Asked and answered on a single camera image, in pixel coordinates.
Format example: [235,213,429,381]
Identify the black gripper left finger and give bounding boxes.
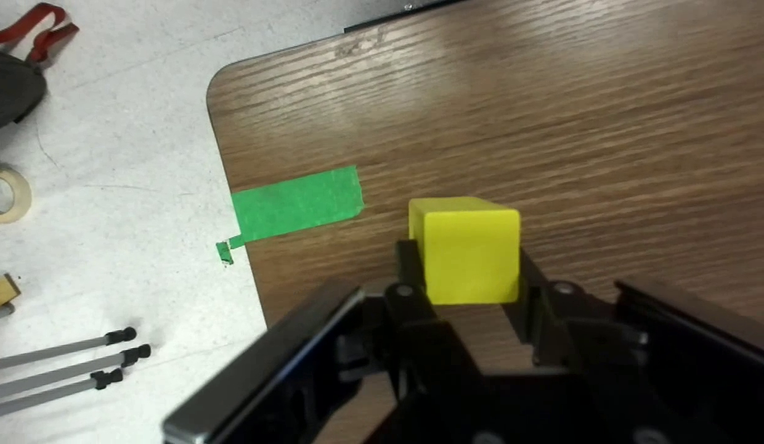
[380,237,476,398]

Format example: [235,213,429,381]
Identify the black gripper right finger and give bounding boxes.
[513,245,648,376]

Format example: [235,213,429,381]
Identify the yellow block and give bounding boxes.
[407,195,524,310]

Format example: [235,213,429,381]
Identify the green tape strip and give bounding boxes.
[215,163,368,266]

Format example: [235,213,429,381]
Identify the grey tripod leg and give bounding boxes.
[0,344,152,400]
[0,327,140,372]
[0,369,125,423]

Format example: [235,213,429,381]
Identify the small wooden piece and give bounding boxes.
[0,271,23,316]

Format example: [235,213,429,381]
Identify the beige tape roll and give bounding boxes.
[0,160,35,227]

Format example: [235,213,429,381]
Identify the black bag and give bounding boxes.
[0,46,49,132]

